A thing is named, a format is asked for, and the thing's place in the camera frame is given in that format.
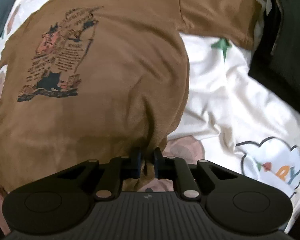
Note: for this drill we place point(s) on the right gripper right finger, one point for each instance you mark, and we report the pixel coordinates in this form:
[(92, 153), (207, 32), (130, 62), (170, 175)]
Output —
[(190, 181)]

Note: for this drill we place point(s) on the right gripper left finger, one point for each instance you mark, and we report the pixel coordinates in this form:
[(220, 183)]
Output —
[(97, 179)]

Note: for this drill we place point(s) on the brown printed t-shirt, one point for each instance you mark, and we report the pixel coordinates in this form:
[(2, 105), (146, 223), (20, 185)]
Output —
[(93, 79)]

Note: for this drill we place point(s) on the white cartoon bed sheet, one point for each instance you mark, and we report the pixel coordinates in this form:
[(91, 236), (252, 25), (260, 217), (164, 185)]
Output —
[(229, 118)]

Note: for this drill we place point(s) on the black cushion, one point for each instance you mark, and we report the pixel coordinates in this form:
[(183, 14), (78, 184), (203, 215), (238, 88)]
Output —
[(276, 61)]

